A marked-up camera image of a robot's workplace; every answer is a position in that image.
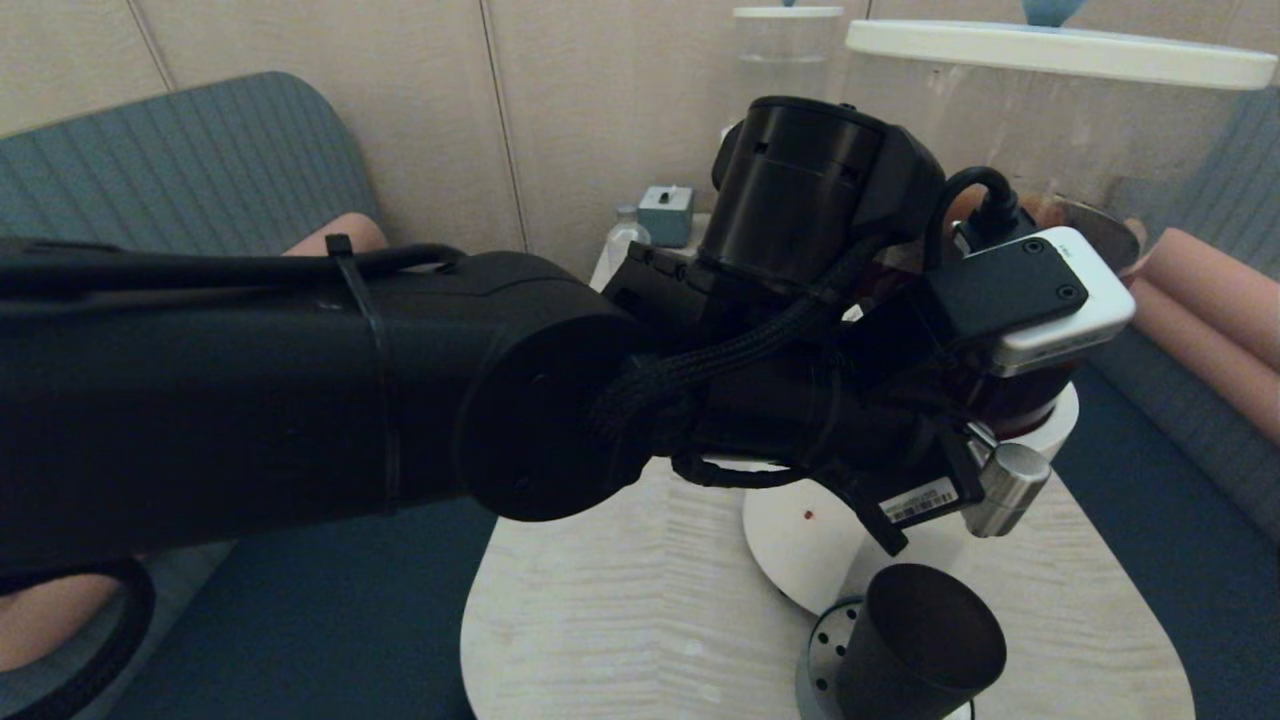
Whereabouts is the large metal dispenser tap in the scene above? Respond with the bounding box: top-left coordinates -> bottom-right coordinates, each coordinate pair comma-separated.
962,425 -> 1053,539

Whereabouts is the black cup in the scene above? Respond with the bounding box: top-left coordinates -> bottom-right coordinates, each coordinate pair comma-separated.
835,563 -> 1007,720

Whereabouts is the large tea dispenser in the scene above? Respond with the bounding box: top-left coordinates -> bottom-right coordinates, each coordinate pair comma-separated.
742,45 -> 1271,616

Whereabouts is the large round perforated drip tray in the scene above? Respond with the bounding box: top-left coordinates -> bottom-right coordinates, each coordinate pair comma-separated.
797,597 -> 973,720

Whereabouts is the blue-grey upholstered sofa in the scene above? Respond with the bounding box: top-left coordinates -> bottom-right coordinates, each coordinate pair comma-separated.
1045,85 -> 1280,720
0,72 -> 501,720

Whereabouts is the pink bolster cushion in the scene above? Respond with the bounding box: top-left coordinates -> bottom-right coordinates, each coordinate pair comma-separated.
1120,273 -> 1280,446
0,572 -> 126,673
283,212 -> 389,257
1140,227 -> 1280,371

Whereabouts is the blue-grey tissue box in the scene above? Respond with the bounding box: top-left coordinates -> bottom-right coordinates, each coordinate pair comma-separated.
637,185 -> 695,249

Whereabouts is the clear plastic bottle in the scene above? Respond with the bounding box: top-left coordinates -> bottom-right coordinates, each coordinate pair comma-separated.
605,205 -> 651,273

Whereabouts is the small water dispenser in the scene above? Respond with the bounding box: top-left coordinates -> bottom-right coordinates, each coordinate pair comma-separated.
735,18 -> 851,111

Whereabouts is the large white lid blue knob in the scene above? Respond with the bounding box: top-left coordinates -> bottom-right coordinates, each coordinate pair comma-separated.
846,0 -> 1279,91

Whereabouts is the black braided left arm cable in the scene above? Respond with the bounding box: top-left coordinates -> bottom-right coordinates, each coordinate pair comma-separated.
595,235 -> 891,491

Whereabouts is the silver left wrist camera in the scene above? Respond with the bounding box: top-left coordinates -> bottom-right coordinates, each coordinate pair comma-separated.
925,227 -> 1137,379

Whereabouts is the black left camera cable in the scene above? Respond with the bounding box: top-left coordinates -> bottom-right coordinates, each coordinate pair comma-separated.
925,165 -> 1023,271

